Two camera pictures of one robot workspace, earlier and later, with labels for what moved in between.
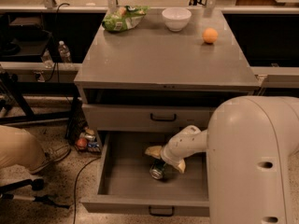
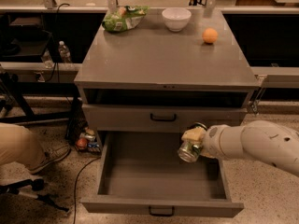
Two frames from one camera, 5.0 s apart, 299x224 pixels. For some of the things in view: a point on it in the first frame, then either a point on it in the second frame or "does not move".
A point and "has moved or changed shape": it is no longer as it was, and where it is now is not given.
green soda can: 157,168 has moved or changed shape
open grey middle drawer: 126,184 does not move
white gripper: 170,153 -> 214,142
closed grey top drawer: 145,118 does not move
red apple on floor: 81,143 does not move
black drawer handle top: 163,119 does not move
